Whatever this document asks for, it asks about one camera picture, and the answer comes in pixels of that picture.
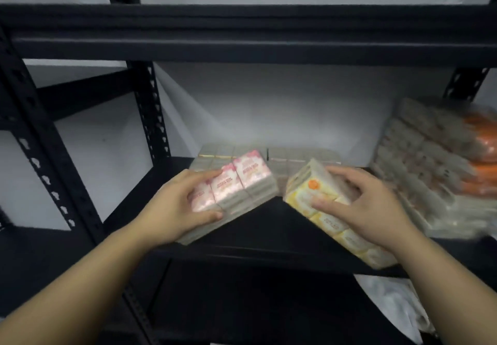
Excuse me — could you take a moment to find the person's right hand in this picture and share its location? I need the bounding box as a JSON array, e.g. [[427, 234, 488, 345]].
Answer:
[[310, 166, 418, 254]]

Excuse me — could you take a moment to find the person's left hand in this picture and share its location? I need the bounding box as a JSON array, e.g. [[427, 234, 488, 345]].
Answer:
[[136, 168, 225, 247]]

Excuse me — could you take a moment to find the person's right forearm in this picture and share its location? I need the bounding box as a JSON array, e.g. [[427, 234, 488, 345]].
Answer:
[[394, 232, 497, 345]]

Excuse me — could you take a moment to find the person's left forearm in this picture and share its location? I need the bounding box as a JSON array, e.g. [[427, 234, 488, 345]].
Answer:
[[0, 220, 158, 345]]

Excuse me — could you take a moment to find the white cloth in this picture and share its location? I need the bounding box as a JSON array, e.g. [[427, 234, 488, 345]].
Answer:
[[355, 275, 435, 336]]

